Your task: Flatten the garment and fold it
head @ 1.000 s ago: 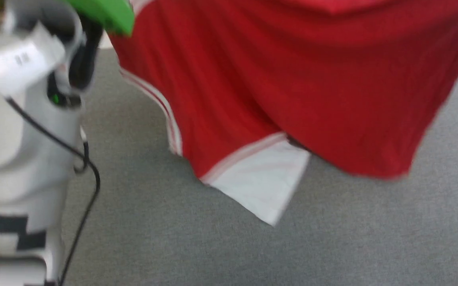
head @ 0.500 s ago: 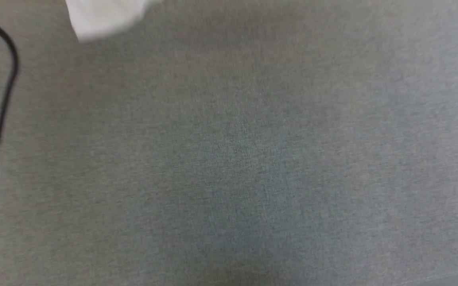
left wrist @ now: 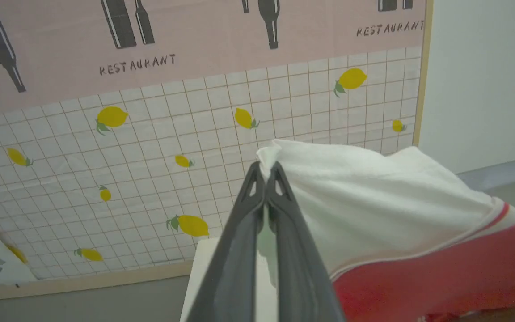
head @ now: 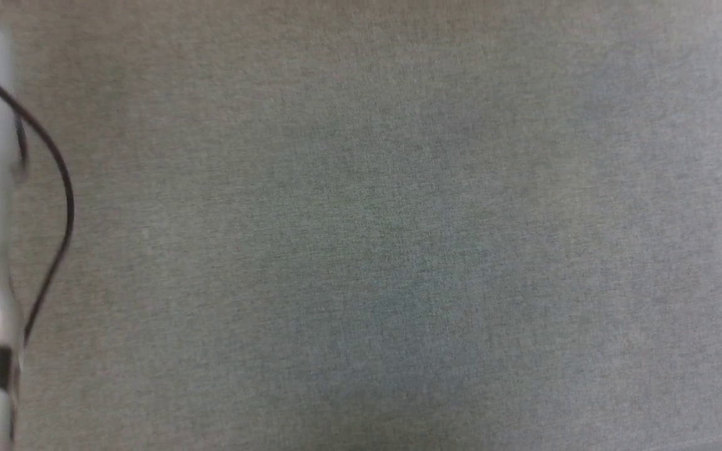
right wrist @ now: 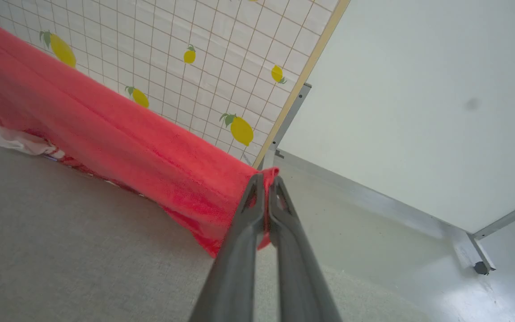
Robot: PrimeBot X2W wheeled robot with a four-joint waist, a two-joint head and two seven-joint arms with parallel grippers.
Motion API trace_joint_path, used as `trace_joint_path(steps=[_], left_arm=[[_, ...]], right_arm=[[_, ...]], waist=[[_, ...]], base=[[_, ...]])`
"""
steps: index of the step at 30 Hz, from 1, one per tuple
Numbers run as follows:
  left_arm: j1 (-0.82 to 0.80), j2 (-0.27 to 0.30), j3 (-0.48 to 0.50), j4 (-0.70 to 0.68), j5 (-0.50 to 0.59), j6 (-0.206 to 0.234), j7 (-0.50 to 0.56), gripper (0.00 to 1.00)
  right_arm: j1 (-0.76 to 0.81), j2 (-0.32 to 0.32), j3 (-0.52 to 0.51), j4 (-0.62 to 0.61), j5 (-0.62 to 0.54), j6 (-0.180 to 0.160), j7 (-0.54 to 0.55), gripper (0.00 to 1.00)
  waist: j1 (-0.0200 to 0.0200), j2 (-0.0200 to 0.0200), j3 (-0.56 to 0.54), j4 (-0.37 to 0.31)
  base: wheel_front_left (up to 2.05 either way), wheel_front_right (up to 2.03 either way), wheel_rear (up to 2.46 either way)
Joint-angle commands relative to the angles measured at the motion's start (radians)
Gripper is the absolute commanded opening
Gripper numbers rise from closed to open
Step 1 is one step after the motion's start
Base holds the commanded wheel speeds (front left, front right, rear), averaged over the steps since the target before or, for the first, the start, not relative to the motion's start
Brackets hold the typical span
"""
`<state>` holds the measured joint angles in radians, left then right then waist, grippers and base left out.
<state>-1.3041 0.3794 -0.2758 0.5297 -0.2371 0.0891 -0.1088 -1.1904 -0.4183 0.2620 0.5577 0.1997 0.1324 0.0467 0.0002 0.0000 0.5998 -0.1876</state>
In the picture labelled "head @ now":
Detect grey fabric sofa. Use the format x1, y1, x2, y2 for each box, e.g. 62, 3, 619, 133
0, 0, 722, 451

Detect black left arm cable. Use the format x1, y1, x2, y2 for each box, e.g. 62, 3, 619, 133
0, 47, 75, 346

